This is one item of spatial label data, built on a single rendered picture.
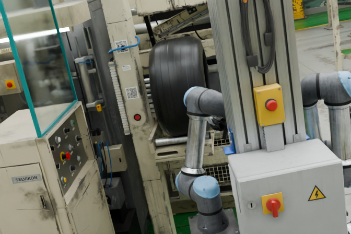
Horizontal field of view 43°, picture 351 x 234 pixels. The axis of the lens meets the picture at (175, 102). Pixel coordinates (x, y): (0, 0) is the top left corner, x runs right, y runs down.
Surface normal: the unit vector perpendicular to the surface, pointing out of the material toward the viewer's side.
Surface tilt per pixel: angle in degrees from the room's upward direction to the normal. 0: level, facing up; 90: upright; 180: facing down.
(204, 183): 7
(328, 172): 90
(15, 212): 90
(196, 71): 68
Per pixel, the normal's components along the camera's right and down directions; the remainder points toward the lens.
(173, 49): -0.21, -0.68
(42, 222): -0.10, 0.31
